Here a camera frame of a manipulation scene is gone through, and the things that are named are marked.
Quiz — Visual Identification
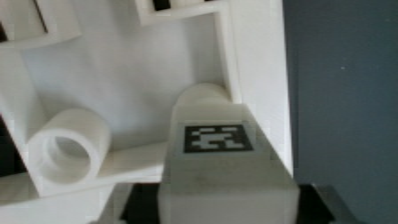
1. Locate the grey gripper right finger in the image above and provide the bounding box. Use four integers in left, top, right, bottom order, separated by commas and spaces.
296, 184, 360, 224

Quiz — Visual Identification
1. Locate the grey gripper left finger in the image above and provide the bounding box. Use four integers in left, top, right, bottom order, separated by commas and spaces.
90, 183, 161, 224

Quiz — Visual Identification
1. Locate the white chair leg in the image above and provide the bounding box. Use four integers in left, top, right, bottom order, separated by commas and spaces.
159, 83, 299, 224

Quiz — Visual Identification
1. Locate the white chair seat part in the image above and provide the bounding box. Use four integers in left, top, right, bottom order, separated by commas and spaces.
0, 0, 237, 224

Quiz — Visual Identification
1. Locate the white U-shaped fence frame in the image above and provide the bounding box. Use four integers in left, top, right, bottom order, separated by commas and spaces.
232, 0, 294, 172

